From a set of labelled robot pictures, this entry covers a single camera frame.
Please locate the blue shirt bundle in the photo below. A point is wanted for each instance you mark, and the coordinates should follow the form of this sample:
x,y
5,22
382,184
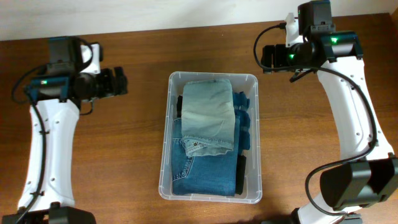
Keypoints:
x,y
241,104

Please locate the clear plastic storage bin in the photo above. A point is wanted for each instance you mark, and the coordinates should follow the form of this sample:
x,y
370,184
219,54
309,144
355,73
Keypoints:
x,y
252,188

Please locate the black shirt bundle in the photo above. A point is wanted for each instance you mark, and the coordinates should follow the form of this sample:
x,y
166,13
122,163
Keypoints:
x,y
179,106

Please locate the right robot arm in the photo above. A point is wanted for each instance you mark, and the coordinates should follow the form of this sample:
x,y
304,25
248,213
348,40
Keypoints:
x,y
366,172

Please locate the dark green shirt bundle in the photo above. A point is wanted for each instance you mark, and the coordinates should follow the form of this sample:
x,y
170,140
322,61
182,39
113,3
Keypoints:
x,y
240,173

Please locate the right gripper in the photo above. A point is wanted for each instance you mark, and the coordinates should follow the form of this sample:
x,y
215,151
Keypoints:
x,y
278,51

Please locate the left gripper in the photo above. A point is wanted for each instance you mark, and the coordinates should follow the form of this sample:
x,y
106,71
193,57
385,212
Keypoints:
x,y
116,86

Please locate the medium blue jeans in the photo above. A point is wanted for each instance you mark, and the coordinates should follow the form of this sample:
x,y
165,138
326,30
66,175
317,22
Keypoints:
x,y
211,175

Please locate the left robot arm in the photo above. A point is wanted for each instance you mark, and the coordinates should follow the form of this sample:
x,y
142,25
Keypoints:
x,y
55,93

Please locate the light blue jeans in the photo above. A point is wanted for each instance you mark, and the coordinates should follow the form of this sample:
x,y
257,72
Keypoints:
x,y
208,118

